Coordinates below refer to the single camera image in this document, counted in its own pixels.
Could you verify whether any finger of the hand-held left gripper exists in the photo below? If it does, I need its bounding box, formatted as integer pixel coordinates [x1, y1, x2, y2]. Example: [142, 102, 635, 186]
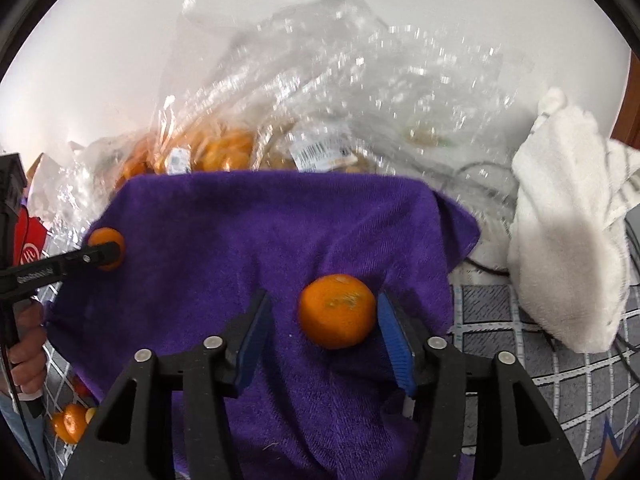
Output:
[60, 241, 127, 282]

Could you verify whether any purple towel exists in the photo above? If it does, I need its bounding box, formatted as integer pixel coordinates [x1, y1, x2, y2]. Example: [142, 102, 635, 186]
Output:
[45, 170, 482, 480]

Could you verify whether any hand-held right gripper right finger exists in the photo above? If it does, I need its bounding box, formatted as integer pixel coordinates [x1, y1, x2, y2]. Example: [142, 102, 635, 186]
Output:
[376, 291, 586, 480]

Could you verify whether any empty clear plastic bag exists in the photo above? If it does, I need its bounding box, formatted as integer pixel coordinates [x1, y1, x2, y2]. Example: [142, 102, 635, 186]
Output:
[47, 132, 136, 256]

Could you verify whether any red box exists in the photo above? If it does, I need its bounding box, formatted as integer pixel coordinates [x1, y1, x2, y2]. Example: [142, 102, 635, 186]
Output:
[14, 210, 48, 267]

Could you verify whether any brown wooden door frame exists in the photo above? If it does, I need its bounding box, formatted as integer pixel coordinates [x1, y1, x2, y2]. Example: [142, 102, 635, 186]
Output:
[612, 55, 640, 150]

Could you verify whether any crumpled clear plastic bag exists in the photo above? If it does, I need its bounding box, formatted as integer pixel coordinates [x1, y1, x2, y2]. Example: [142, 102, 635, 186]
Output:
[155, 0, 536, 181]

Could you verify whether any person's left hand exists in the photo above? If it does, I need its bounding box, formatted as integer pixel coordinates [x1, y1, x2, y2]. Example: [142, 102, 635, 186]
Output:
[7, 302, 48, 398]

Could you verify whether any grey grid printed blanket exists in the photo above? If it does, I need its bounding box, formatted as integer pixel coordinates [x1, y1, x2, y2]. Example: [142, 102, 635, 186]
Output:
[40, 255, 640, 480]

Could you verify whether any white towel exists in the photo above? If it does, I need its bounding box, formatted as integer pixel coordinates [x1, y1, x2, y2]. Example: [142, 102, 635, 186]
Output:
[507, 87, 640, 353]

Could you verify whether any person's blue jeans leg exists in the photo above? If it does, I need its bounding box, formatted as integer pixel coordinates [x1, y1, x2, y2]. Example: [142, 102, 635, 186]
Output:
[0, 395, 43, 476]

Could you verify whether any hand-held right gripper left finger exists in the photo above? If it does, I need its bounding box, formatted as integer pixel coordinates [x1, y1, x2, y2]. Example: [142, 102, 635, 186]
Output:
[62, 289, 273, 480]

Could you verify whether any clear bag of oranges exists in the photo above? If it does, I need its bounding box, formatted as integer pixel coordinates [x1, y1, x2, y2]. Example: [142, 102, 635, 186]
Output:
[117, 125, 261, 181]

